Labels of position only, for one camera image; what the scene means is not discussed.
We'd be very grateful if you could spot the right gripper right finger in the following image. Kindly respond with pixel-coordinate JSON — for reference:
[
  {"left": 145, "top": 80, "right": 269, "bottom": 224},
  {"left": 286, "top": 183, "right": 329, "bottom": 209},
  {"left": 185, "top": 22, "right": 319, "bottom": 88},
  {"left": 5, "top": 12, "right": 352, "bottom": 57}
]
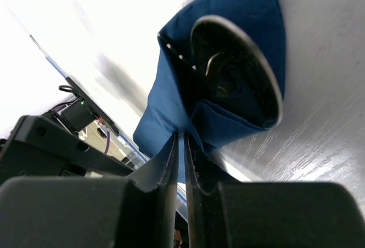
[{"left": 184, "top": 135, "right": 364, "bottom": 247}]

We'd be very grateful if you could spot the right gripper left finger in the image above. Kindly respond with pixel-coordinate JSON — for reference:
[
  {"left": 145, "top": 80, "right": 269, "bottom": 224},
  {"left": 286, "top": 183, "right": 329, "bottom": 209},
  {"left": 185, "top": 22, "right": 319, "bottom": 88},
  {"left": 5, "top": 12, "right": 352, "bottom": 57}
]
[{"left": 1, "top": 135, "right": 179, "bottom": 247}]

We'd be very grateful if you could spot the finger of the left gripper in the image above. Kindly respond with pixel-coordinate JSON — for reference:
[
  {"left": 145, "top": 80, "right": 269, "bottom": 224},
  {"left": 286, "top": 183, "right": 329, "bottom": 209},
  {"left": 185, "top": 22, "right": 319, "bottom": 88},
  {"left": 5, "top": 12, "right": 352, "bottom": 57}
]
[{"left": 1, "top": 116, "right": 132, "bottom": 177}]

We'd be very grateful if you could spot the blue paper napkin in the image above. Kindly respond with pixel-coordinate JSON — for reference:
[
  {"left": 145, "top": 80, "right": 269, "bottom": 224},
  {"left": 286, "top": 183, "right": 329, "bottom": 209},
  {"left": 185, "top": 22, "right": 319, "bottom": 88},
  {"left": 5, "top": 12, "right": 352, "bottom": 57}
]
[{"left": 133, "top": 0, "right": 286, "bottom": 157}]

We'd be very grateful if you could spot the silver fork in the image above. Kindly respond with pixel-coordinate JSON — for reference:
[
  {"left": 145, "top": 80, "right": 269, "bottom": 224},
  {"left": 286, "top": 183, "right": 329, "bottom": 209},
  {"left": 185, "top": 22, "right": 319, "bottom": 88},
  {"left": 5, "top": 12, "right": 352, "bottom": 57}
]
[{"left": 157, "top": 32, "right": 207, "bottom": 113}]

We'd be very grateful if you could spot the silver spoon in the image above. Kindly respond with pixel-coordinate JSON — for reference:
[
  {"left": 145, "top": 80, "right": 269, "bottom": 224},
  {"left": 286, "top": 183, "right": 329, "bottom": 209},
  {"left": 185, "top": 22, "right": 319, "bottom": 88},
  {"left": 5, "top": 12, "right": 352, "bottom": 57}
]
[{"left": 190, "top": 15, "right": 283, "bottom": 129}]

